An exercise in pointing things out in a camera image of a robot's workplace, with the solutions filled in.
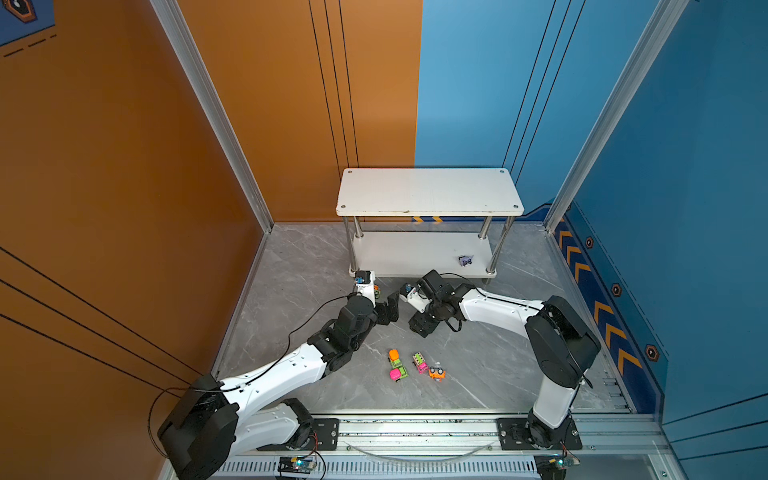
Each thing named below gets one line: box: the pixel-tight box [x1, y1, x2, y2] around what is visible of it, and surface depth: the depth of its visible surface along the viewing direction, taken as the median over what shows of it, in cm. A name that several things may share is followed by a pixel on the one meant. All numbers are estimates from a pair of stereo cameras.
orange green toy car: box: [388, 349, 403, 369], surface depth 85 cm
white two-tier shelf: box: [336, 168, 524, 278], surface depth 101 cm
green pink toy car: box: [412, 352, 429, 375], surface depth 84 cm
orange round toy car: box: [428, 366, 447, 383], surface depth 82 cm
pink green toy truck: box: [389, 366, 409, 382], surface depth 83 cm
